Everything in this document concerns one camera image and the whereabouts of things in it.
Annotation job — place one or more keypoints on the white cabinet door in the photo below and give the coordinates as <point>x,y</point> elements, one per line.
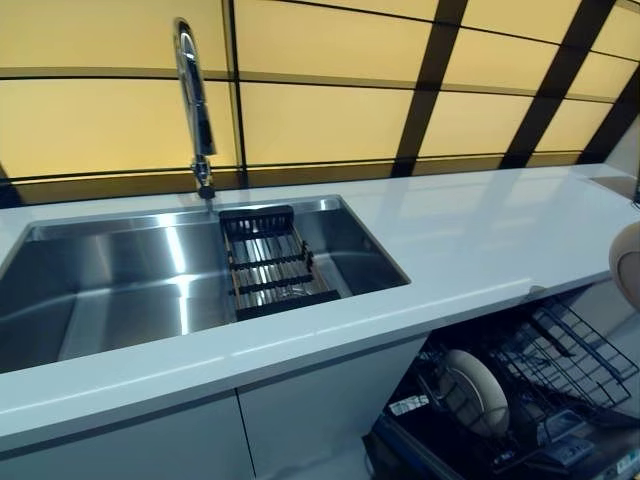
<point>125,445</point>
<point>325,400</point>

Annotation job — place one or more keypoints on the stainless steel sink basin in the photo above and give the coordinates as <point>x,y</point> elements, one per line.
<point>115,280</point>

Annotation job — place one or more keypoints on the chrome pull-down kitchen faucet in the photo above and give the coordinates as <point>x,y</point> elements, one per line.
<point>197,105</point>

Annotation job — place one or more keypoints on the black sink dish rack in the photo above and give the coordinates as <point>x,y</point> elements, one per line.
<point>272,270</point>

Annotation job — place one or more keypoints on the beige ceramic plate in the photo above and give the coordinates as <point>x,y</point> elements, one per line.
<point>627,265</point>
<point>480,390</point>

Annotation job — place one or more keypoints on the black built-in dishwasher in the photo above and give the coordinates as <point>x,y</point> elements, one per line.
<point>500,450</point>

